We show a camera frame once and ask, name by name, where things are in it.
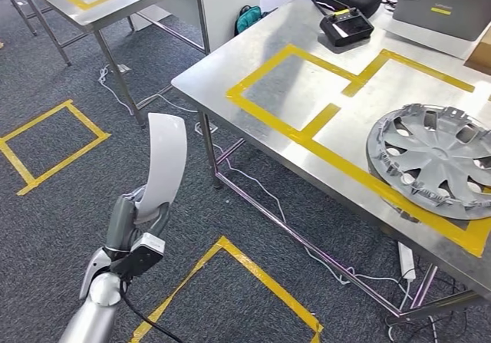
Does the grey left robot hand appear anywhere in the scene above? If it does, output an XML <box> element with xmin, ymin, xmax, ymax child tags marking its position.
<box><xmin>104</xmin><ymin>185</ymin><xmax>172</xmax><ymax>258</ymax></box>

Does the white curved plastic part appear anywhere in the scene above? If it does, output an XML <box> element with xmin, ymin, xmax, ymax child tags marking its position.
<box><xmin>133</xmin><ymin>113</ymin><xmax>188</xmax><ymax>225</ymax></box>

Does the steel workbench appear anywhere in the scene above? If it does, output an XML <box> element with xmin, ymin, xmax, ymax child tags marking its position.
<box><xmin>170</xmin><ymin>0</ymin><xmax>491</xmax><ymax>343</ymax></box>

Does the yellow floor tape square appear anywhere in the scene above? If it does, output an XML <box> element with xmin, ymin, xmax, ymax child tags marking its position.
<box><xmin>128</xmin><ymin>236</ymin><xmax>324</xmax><ymax>343</ymax></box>
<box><xmin>0</xmin><ymin>99</ymin><xmax>112</xmax><ymax>196</ymax></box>

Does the white partition panel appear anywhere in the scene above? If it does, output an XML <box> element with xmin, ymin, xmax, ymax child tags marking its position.
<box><xmin>130</xmin><ymin>0</ymin><xmax>262</xmax><ymax>53</ymax></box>

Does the teal and black bag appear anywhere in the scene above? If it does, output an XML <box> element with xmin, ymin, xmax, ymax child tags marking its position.
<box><xmin>235</xmin><ymin>5</ymin><xmax>277</xmax><ymax>37</ymax></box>

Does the black remote controller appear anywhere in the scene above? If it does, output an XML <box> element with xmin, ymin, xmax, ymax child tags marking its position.
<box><xmin>308</xmin><ymin>0</ymin><xmax>375</xmax><ymax>48</ymax></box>

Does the white power strip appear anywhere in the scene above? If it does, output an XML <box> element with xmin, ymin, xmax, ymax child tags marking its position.
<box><xmin>397</xmin><ymin>241</ymin><xmax>417</xmax><ymax>282</ymax></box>

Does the grey wheel hubcap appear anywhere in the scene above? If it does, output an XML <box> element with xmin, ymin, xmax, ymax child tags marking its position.
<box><xmin>366</xmin><ymin>103</ymin><xmax>491</xmax><ymax>221</ymax></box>

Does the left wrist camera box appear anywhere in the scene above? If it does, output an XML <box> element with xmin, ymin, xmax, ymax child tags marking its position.
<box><xmin>109</xmin><ymin>232</ymin><xmax>166</xmax><ymax>281</ymax></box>

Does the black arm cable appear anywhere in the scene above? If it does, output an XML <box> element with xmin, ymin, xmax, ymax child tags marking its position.
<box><xmin>118</xmin><ymin>279</ymin><xmax>185</xmax><ymax>343</ymax></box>

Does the white floor cable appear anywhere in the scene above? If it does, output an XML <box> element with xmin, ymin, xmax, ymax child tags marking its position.
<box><xmin>97</xmin><ymin>63</ymin><xmax>198</xmax><ymax>117</ymax></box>
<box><xmin>195</xmin><ymin>122</ymin><xmax>417</xmax><ymax>312</ymax></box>

